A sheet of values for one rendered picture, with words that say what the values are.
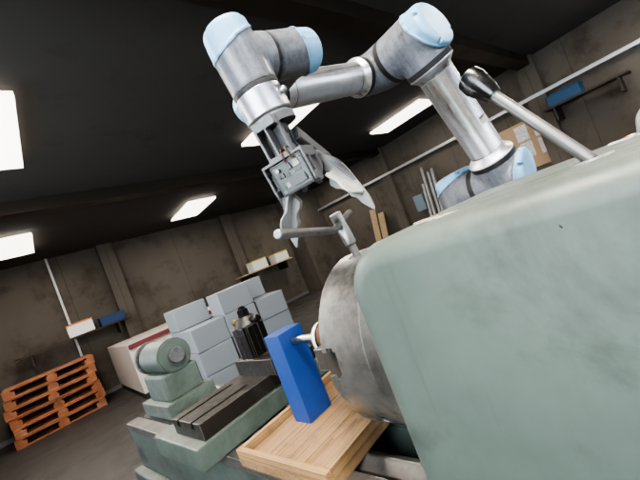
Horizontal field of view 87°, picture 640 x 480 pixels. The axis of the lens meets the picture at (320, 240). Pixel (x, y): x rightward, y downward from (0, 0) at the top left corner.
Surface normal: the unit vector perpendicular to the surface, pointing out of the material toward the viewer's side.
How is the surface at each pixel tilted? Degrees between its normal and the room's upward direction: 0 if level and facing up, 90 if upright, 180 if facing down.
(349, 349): 77
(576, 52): 90
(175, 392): 90
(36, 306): 90
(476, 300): 90
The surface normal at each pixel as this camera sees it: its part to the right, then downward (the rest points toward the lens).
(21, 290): 0.61, -0.26
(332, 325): -0.73, -0.20
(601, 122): -0.71, 0.26
